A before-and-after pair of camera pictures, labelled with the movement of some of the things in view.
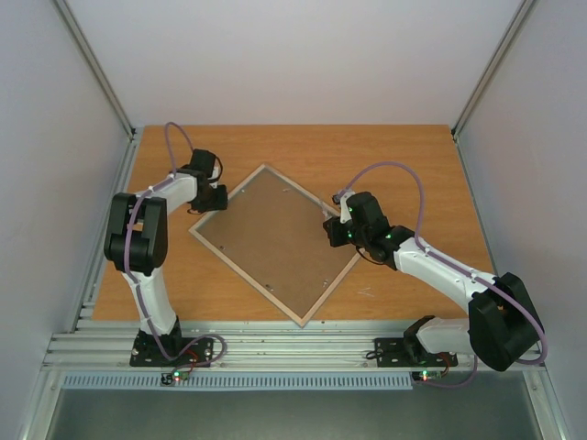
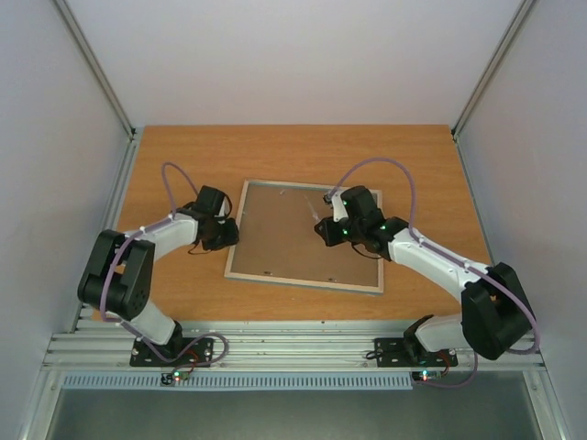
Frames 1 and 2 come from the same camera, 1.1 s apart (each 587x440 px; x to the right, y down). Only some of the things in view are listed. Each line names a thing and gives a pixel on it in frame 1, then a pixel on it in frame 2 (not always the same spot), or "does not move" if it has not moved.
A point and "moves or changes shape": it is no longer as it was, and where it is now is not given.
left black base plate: (146, 353) does not move
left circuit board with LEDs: (170, 379) does not move
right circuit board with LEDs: (426, 375) does not move
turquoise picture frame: (279, 241) moves or changes shape
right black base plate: (395, 352) does not move
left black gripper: (222, 203) to (233, 239)
